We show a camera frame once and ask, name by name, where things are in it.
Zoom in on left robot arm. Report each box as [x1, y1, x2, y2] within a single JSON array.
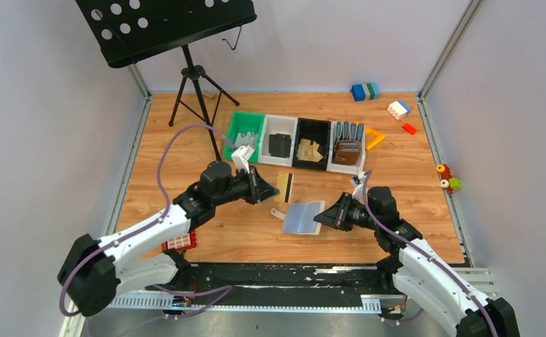
[[57, 161, 279, 317]]

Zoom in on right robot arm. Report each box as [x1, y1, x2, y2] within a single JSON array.
[[314, 186, 520, 336]]

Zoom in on black card in white bin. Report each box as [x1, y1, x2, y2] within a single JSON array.
[[268, 133, 292, 158]]

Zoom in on silver cards in green bin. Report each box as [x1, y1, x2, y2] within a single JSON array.
[[234, 132, 259, 150]]

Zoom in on gold cards in black bin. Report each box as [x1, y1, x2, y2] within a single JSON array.
[[296, 138, 321, 163]]

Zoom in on white bin with wallets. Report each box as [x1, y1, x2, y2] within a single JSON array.
[[326, 121, 366, 175]]

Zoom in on brown leather wallets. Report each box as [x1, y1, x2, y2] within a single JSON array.
[[333, 140, 362, 166]]

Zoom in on green plastic bin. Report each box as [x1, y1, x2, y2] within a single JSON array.
[[227, 111, 265, 163]]

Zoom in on white plastic bin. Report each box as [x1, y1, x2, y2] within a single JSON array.
[[258, 114, 298, 167]]

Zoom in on red white toy block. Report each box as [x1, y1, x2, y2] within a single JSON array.
[[161, 230, 197, 251]]

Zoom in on black plastic bin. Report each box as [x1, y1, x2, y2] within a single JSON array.
[[292, 118, 331, 171]]

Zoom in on yellow plastic angle piece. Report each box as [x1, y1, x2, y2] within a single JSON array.
[[365, 126, 385, 151]]

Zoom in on red toy brick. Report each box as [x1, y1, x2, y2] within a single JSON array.
[[402, 123, 418, 135]]

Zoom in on red green toy car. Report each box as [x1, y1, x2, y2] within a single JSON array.
[[436, 164, 462, 194]]

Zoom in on white blue toy block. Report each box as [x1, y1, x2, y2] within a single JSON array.
[[387, 100, 411, 120]]

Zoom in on blue green block stack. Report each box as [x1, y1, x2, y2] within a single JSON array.
[[350, 82, 381, 102]]

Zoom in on black music stand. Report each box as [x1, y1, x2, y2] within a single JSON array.
[[75, 0, 258, 164]]

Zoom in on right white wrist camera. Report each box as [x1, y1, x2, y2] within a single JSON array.
[[350, 172, 368, 201]]

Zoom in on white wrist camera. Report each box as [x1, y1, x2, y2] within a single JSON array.
[[232, 145, 255, 173], [350, 172, 368, 201]]

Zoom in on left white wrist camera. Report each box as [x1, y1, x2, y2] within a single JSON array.
[[232, 145, 255, 173]]

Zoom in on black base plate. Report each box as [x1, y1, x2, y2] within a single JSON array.
[[166, 263, 404, 309]]

